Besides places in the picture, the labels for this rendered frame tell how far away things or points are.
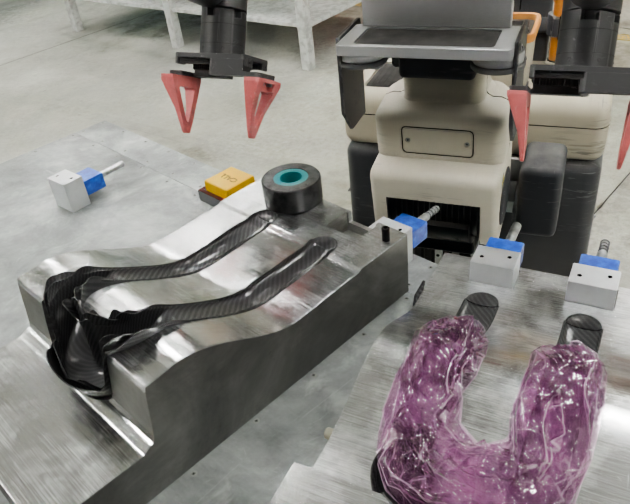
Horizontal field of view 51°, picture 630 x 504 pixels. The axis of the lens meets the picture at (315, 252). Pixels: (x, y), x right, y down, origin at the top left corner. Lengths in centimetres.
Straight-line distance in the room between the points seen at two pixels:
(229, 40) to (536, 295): 48
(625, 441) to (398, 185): 67
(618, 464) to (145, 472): 41
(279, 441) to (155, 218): 52
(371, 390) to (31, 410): 35
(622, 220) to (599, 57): 184
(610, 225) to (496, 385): 193
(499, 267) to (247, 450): 34
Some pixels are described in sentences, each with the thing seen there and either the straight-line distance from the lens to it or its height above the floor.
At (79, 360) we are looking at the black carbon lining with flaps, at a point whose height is 87.
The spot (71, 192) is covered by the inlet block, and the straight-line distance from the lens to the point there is 117.
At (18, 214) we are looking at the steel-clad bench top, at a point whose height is 80.
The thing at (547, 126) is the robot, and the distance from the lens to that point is 138.
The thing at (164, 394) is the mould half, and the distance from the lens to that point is 63.
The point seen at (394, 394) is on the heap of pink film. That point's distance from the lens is 61.
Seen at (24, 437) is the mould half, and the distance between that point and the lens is 72.
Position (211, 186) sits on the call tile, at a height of 83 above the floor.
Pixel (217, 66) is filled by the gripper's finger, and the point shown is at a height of 108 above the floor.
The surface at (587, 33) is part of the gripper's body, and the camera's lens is 74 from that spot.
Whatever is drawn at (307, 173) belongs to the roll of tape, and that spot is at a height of 92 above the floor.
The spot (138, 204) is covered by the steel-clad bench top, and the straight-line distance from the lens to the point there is 116.
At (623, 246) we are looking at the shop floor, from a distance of 242.
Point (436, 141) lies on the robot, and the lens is 113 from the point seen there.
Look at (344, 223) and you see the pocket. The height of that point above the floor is 87.
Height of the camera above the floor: 135
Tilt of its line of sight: 35 degrees down
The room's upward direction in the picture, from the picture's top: 7 degrees counter-clockwise
